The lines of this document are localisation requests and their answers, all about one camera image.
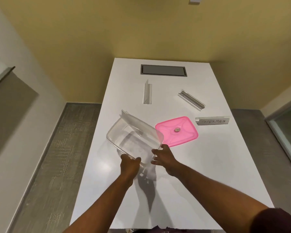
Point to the person's left hand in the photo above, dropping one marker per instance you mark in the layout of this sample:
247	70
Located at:
129	167

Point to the person's right hand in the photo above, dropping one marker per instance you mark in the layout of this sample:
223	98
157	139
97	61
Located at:
166	160

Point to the person's right thumb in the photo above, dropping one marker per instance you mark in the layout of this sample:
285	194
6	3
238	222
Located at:
155	163

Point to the person's left thumb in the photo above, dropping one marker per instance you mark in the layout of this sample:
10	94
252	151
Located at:
136	159

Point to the clear plastic food container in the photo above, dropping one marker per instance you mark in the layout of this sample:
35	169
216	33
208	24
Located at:
122	140

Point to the person's right forearm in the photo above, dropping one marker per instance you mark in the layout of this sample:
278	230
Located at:
208	191

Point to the person's left forearm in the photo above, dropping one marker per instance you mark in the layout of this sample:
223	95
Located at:
104	203

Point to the pink plastic container lid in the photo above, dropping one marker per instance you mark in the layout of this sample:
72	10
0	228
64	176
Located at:
184	137

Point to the labelled clear acrylic name holder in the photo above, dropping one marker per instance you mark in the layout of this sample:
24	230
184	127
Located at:
197	121

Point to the dark clothing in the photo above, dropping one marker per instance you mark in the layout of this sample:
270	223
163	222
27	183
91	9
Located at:
163	229

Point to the white handwritten paper label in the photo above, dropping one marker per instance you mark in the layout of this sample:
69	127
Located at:
214	121

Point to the dark maroon sleeve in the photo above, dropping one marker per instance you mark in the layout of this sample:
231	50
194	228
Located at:
278	222

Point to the glass door with frame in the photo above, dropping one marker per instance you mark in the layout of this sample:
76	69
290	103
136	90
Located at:
287	131

